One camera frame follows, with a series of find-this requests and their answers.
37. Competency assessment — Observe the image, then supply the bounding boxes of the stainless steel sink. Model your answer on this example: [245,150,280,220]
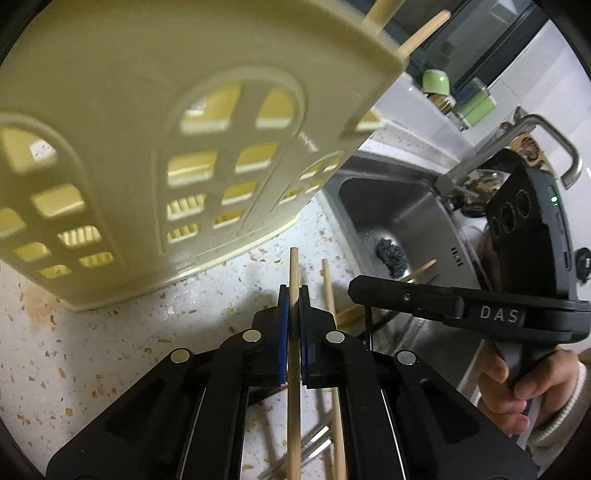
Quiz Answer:
[318,154,492,402]

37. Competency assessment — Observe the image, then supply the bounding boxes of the wooden chopstick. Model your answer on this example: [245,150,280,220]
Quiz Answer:
[286,247,302,480]
[364,0,408,29]
[321,258,347,480]
[397,10,452,59]
[335,258,438,326]

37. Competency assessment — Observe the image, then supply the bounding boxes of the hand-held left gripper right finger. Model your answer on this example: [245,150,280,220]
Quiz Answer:
[298,285,539,480]

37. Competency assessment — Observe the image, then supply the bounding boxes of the cream plastic utensil holder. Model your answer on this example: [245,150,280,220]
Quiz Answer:
[0,0,407,313]

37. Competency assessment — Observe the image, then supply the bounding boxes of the person's right hand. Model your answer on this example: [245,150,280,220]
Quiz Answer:
[478,348,581,437]

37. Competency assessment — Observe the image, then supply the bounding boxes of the metal faucet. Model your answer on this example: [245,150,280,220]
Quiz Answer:
[434,113,584,205]

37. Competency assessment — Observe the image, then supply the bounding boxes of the steel wool scrubber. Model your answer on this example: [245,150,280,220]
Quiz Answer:
[375,236,410,278]

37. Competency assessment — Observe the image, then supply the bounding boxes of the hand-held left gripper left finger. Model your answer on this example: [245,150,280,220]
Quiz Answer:
[46,285,290,480]

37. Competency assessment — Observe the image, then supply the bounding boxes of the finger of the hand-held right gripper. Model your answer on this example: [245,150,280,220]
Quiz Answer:
[348,275,465,325]

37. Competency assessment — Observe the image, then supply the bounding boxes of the brown patterned item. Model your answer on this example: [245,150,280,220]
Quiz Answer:
[507,133,551,168]

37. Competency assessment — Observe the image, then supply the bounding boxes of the metal fork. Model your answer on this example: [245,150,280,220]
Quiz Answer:
[256,418,334,480]

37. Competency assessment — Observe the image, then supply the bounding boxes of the brown glass jar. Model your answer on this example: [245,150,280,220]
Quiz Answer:
[427,92,458,117]

